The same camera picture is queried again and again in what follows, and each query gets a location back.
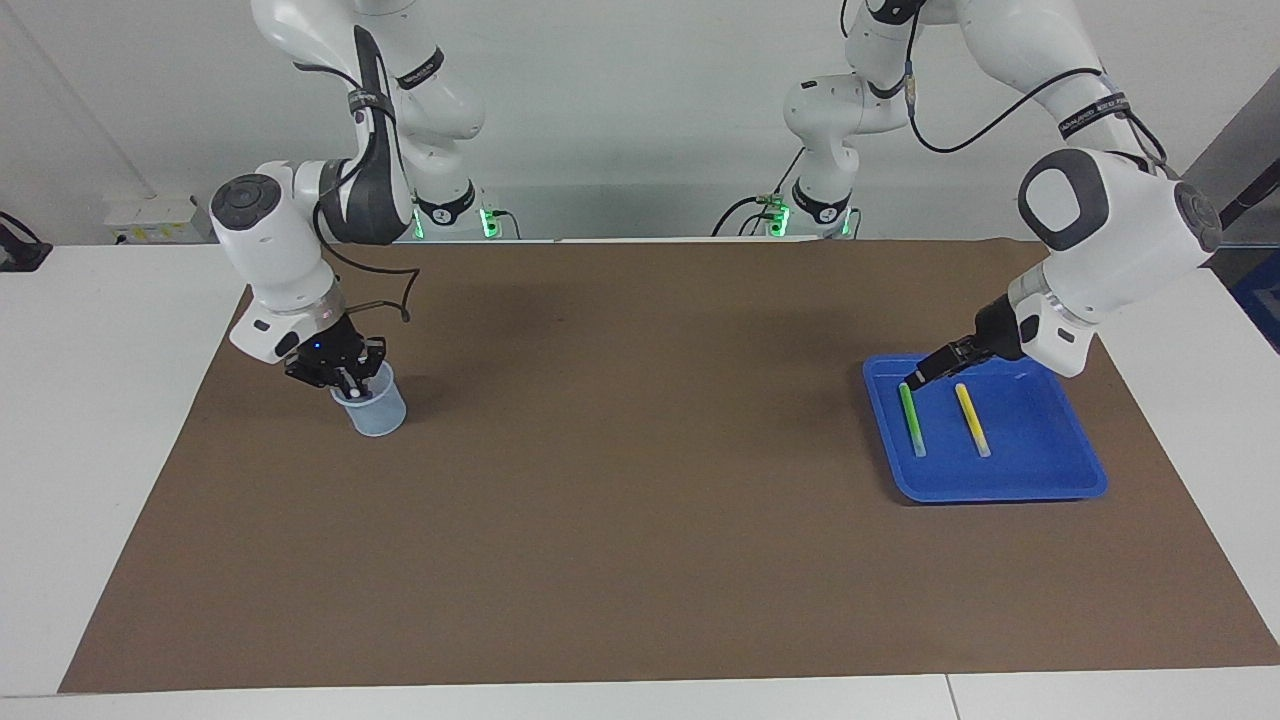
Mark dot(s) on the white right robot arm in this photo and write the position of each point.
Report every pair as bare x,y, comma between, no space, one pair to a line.
280,260

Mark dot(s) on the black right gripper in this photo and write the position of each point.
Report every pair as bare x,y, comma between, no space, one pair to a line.
325,355

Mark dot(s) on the green pen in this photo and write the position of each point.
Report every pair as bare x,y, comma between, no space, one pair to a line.
913,420

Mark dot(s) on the black clamp mount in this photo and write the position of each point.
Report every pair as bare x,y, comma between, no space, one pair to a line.
20,255

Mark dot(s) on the black stand pole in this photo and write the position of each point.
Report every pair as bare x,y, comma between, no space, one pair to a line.
1250,200

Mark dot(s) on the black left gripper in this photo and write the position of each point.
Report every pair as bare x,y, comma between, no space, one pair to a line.
1000,335

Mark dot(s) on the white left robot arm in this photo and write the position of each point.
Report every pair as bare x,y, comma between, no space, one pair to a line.
1110,240

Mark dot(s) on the brown table mat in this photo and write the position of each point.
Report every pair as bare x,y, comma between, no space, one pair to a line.
640,500

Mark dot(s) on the clear plastic cup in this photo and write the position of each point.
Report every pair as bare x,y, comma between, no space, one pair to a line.
380,415

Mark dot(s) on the yellow pen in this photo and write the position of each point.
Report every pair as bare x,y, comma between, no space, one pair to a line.
972,420

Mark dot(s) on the white power strip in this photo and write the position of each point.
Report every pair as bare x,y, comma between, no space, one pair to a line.
150,215

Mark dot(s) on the blue plastic tray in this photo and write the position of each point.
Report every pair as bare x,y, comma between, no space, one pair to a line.
1040,440

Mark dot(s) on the blue box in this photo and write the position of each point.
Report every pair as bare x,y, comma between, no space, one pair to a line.
1262,300

